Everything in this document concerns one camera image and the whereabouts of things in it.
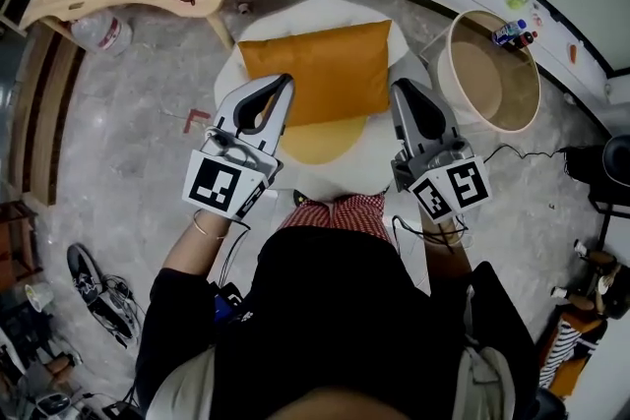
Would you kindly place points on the person's left forearm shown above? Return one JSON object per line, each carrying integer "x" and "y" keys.
{"x": 197, "y": 251}

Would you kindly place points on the brown wooden cabinet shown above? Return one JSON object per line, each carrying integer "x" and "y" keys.
{"x": 15, "y": 241}

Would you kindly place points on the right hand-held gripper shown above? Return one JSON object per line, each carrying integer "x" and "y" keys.
{"x": 455, "y": 187}

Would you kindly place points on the person's black shirt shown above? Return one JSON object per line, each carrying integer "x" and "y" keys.
{"x": 334, "y": 319}

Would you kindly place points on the red checked trousers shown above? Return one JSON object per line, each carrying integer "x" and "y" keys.
{"x": 344, "y": 216}

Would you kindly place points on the dark soda bottle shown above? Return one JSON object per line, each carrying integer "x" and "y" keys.
{"x": 524, "y": 40}

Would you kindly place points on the person's left black shoe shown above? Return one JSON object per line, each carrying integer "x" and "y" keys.
{"x": 300, "y": 198}

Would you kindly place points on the clear plastic cup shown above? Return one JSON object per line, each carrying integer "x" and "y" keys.
{"x": 39, "y": 297}

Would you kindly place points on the white egg-shaped floor cushion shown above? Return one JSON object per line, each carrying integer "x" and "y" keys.
{"x": 364, "y": 167}

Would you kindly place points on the clear water jug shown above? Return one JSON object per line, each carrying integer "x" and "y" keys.
{"x": 98, "y": 34}

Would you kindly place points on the round white side table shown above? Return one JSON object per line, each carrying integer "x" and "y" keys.
{"x": 472, "y": 83}

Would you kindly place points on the orange pillow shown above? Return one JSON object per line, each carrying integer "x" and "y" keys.
{"x": 325, "y": 69}

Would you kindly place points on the person's right forearm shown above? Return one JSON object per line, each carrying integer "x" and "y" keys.
{"x": 445, "y": 260}

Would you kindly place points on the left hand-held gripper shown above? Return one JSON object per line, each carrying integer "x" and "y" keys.
{"x": 216, "y": 182}

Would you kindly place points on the blue label bottle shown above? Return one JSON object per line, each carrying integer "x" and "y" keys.
{"x": 509, "y": 33}

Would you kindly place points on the orange carrot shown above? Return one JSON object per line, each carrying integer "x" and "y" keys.
{"x": 571, "y": 53}

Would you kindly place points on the wooden plank platform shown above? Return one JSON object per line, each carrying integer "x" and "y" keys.
{"x": 44, "y": 123}

